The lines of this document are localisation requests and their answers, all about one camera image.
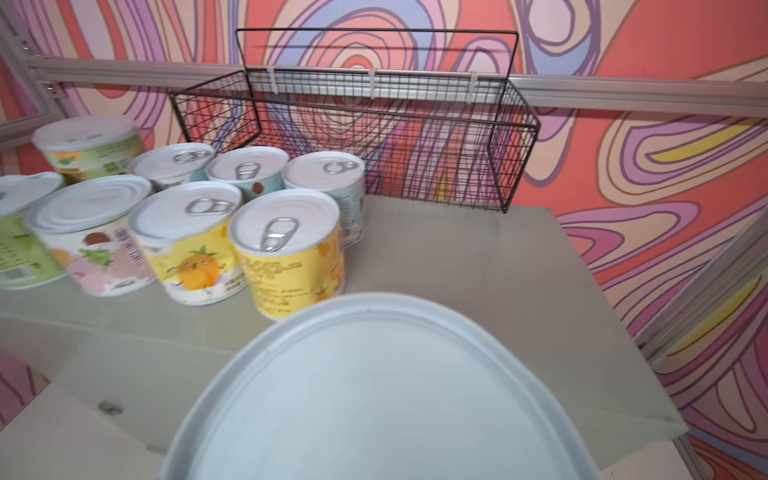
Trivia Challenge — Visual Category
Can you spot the teal label can back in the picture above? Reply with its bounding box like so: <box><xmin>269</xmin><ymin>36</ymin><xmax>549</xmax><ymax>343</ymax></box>
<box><xmin>205</xmin><ymin>146</ymin><xmax>290</xmax><ymax>203</ymax></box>

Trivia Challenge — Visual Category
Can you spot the pink label can plain lid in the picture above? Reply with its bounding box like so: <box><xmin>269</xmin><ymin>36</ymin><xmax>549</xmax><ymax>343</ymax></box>
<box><xmin>25</xmin><ymin>175</ymin><xmax>156</xmax><ymax>297</ymax></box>

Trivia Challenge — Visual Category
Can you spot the yellow orange label can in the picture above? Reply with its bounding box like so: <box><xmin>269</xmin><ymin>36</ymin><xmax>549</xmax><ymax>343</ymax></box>
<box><xmin>32</xmin><ymin>115</ymin><xmax>146</xmax><ymax>183</ymax></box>

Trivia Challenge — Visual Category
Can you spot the green label can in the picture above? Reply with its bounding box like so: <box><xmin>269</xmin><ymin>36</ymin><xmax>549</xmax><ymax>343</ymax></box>
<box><xmin>1</xmin><ymin>172</ymin><xmax>66</xmax><ymax>290</ymax></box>

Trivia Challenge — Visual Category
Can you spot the grey metal cabinet box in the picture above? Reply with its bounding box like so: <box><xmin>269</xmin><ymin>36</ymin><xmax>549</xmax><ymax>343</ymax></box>
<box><xmin>1</xmin><ymin>196</ymin><xmax>688</xmax><ymax>479</ymax></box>

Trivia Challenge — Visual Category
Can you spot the blue cabinet lock button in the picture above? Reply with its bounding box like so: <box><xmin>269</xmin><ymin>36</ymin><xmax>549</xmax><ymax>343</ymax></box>
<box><xmin>97</xmin><ymin>401</ymin><xmax>123</xmax><ymax>416</ymax></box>

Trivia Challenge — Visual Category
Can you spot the black wire basket back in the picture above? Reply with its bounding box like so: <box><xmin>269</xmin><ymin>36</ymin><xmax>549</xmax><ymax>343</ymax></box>
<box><xmin>169</xmin><ymin>26</ymin><xmax>541</xmax><ymax>212</ymax></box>

